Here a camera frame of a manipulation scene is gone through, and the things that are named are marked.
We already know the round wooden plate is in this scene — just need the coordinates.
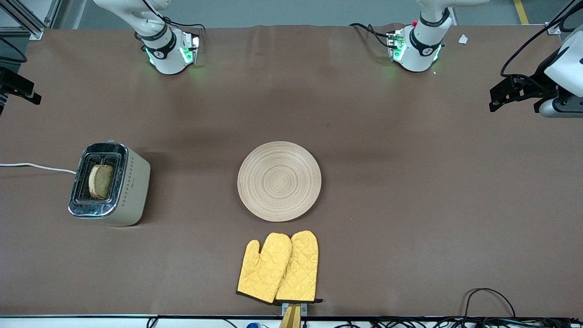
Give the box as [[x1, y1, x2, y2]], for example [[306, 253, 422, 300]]
[[237, 141, 322, 222]]

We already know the white toaster power cord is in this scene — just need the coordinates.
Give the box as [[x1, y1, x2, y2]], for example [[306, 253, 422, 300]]
[[0, 163, 77, 175]]

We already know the black right arm base cable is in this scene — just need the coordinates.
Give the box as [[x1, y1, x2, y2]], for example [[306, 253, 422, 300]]
[[145, 0, 206, 33]]

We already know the beige and chrome toaster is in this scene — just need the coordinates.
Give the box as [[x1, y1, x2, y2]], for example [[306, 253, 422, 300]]
[[68, 140, 151, 227]]

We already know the wooden stick with metal bracket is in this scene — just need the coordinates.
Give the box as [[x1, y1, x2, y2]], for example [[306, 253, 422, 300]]
[[279, 302, 308, 328]]

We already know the aluminium frame profile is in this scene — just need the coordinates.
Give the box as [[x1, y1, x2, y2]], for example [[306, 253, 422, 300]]
[[0, 0, 62, 41]]

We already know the yellow quilted oven mitt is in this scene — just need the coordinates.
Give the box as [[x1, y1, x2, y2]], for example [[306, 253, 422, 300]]
[[236, 232, 292, 304], [275, 230, 323, 304]]

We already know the black left arm base cable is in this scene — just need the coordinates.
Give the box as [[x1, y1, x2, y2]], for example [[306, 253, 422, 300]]
[[349, 23, 393, 49]]

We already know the black looped cable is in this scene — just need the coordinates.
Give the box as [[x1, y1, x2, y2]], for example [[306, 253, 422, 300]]
[[464, 287, 517, 319]]

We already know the brown toast slice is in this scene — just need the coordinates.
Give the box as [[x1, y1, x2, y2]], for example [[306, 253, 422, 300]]
[[88, 164, 114, 200]]

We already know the black arm base cable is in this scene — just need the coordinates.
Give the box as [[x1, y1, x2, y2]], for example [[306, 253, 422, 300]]
[[145, 0, 206, 33], [349, 23, 393, 49]]

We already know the brown table cover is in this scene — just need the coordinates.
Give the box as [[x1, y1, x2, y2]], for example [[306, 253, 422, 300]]
[[0, 23, 583, 318]]

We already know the black cable bundle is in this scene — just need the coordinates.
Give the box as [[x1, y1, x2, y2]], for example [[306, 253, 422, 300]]
[[332, 318, 583, 328]]

